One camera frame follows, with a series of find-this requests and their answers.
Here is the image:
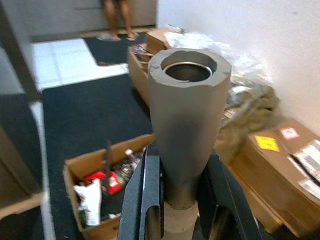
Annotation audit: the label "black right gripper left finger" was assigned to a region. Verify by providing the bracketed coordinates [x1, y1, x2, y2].
[119, 146, 165, 240]

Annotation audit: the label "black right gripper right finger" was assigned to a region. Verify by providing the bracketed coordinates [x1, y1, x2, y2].
[192, 152, 262, 240]

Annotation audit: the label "broom with metal handle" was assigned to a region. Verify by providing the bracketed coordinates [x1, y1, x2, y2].
[147, 47, 232, 240]

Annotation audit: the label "black floor mat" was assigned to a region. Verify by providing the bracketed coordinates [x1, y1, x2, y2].
[37, 72, 156, 240]

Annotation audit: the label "flat cardboard box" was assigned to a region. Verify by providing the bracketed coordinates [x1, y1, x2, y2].
[227, 164, 283, 235]

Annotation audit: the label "clear bottle green label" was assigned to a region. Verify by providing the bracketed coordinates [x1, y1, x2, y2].
[122, 148, 143, 181]

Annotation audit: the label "red packet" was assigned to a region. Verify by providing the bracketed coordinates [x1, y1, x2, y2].
[83, 169, 121, 196]

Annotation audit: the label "open cardboard box red print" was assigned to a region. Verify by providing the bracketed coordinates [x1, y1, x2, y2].
[62, 133, 157, 240]

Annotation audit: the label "white green pouch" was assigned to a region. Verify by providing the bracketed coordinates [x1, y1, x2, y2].
[73, 178, 103, 228]

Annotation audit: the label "thin black tool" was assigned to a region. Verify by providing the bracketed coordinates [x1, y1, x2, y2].
[103, 139, 113, 196]

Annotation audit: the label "large labelled cardboard box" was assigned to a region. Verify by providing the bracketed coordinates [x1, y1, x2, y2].
[228, 117, 320, 238]

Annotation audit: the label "olive green sack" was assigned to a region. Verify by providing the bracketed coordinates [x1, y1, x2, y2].
[214, 82, 281, 166]

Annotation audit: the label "long white strip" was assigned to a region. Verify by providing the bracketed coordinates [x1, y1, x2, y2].
[29, 99, 55, 240]

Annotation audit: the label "cardboard box of cardboard scraps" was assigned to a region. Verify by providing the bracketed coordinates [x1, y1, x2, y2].
[127, 42, 161, 106]

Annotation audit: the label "black kitchen mat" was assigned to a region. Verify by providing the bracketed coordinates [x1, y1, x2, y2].
[83, 31, 151, 67]

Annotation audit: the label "clear plastic bag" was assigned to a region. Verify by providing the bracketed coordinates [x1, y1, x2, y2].
[164, 32, 273, 101]

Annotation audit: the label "small cardboard box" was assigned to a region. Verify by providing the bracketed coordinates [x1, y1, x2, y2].
[144, 27, 186, 55]

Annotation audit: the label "person in navy shirt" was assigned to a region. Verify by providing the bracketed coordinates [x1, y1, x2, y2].
[96, 0, 141, 42]

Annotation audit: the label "grey kitchen cabinets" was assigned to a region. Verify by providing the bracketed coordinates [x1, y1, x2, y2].
[24, 0, 158, 36]

